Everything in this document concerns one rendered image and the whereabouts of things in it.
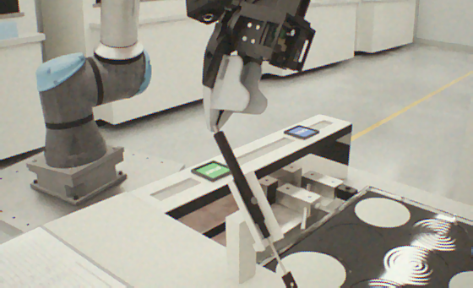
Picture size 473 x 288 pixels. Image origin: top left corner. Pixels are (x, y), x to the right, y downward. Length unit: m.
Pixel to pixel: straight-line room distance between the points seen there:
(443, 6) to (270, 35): 8.47
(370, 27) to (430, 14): 2.23
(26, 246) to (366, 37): 6.68
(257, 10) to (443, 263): 0.46
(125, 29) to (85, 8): 2.77
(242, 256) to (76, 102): 0.61
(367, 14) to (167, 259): 6.60
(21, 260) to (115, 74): 0.55
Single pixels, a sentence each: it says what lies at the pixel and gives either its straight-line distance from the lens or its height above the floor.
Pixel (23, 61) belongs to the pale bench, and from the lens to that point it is 3.35.
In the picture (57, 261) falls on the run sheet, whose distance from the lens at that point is 0.61.
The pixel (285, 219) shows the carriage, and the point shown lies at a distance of 0.83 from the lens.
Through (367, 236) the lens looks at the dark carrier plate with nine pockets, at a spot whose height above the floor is 0.90.
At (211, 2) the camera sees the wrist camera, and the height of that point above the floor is 1.26.
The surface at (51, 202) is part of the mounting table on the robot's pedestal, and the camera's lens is 1.08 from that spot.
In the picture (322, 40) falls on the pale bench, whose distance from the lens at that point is 5.82.
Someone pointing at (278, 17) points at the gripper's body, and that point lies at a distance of 0.48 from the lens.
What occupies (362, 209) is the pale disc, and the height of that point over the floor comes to 0.90.
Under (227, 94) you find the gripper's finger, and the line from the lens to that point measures 0.51.
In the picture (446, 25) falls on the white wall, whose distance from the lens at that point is 8.93.
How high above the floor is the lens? 1.31
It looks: 21 degrees down
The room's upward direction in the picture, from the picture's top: straight up
